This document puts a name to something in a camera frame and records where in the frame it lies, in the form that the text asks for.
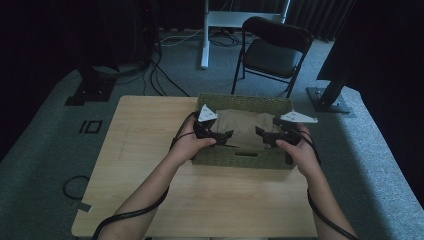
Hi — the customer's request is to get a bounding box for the beige cloth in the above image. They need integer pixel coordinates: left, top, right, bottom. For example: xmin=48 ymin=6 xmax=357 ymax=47
xmin=210 ymin=108 xmax=278 ymax=152

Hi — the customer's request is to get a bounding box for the white floor cable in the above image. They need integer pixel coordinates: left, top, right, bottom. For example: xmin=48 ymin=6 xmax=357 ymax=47
xmin=159 ymin=27 xmax=205 ymax=48

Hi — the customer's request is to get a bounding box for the dark curtain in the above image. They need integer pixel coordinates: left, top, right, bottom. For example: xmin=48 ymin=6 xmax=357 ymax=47
xmin=285 ymin=0 xmax=356 ymax=42

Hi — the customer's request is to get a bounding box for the left hand-held gripper black cable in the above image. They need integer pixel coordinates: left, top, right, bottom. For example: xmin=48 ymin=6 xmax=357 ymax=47
xmin=91 ymin=111 xmax=198 ymax=240

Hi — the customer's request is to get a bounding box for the person's right hand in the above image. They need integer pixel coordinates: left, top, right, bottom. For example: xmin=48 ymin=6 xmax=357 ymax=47
xmin=275 ymin=123 xmax=322 ymax=178

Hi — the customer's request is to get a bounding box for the black metal stand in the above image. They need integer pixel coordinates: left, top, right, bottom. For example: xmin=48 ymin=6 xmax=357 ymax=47
xmin=64 ymin=0 xmax=118 ymax=107
xmin=305 ymin=49 xmax=357 ymax=119

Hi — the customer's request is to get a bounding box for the white desk frame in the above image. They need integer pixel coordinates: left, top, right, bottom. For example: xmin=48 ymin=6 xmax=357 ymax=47
xmin=200 ymin=0 xmax=292 ymax=70

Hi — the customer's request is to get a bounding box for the black folding chair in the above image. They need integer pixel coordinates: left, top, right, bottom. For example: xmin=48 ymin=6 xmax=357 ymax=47
xmin=231 ymin=16 xmax=315 ymax=100

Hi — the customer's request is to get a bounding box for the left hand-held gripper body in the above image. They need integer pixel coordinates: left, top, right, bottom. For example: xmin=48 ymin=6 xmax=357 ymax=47
xmin=193 ymin=103 xmax=224 ymax=141

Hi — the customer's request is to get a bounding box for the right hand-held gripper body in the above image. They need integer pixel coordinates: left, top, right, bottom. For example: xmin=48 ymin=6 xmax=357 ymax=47
xmin=271 ymin=110 xmax=319 ymax=147

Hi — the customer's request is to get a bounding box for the black looped floor cable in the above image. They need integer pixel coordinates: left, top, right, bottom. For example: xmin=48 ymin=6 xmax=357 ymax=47
xmin=62 ymin=175 xmax=92 ymax=202

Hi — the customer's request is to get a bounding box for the black floor cable bundle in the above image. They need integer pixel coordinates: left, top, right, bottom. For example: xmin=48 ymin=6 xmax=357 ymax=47
xmin=142 ymin=29 xmax=192 ymax=98

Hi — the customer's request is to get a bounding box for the right hand-held gripper black cable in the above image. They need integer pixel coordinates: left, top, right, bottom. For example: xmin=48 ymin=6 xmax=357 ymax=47
xmin=298 ymin=128 xmax=359 ymax=240

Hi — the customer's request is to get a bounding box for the green woven basket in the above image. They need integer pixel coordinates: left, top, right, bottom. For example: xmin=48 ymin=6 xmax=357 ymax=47
xmin=191 ymin=93 xmax=297 ymax=171

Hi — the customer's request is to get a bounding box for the person's left hand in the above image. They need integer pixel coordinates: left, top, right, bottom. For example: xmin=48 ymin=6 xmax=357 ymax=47
xmin=168 ymin=116 xmax=217 ymax=165

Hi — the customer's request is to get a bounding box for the hand-held gripper black cable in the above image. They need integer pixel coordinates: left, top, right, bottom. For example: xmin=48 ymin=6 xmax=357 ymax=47
xmin=91 ymin=111 xmax=198 ymax=240
xmin=298 ymin=128 xmax=359 ymax=240

